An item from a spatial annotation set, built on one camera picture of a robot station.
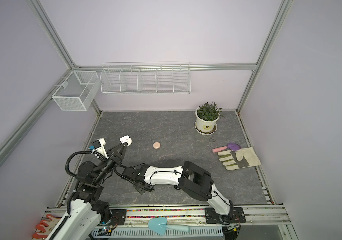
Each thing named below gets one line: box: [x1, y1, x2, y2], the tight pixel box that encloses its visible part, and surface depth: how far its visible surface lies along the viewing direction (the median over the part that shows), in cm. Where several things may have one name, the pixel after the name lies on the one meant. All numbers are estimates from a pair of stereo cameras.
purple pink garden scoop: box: [212, 142, 241, 153], surface depth 101 cm
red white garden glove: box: [32, 214, 61, 239], surface depth 72 cm
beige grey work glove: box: [217, 147, 262, 170], surface depth 96 cm
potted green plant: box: [194, 101, 226, 136], surface depth 101 cm
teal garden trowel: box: [148, 217, 190, 235], surface depth 72 cm
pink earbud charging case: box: [153, 142, 161, 150], surface depth 101 cm
